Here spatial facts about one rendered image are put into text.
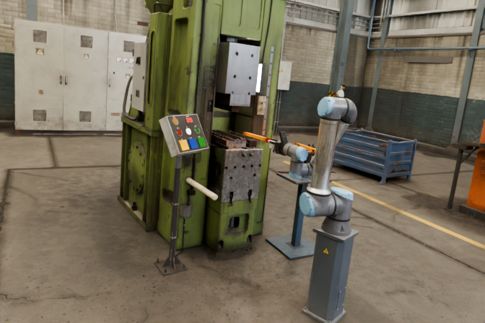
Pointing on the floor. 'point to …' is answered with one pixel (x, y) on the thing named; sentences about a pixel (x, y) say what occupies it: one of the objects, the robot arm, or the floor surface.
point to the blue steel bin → (376, 153)
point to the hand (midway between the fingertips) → (270, 140)
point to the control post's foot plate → (169, 266)
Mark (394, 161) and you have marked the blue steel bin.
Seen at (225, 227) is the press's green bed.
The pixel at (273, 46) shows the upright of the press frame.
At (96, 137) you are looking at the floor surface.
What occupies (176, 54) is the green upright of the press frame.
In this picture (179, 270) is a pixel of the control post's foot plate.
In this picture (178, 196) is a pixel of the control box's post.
